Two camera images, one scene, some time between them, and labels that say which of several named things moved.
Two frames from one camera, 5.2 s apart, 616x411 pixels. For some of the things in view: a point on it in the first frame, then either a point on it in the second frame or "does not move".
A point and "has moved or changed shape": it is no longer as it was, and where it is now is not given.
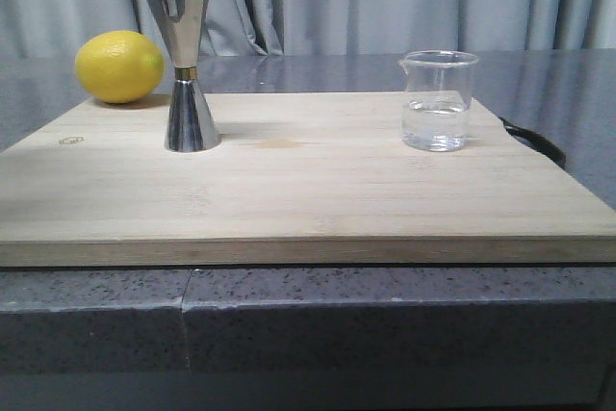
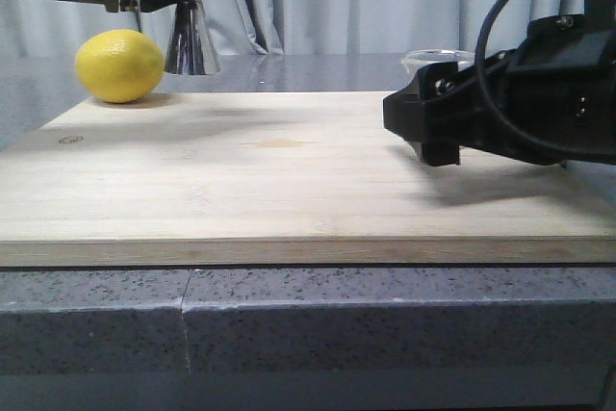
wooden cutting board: x=299 y=179 does not move
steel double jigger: x=180 y=3 has moved or changed shape
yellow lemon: x=118 y=66 does not move
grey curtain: x=322 y=1 does not move
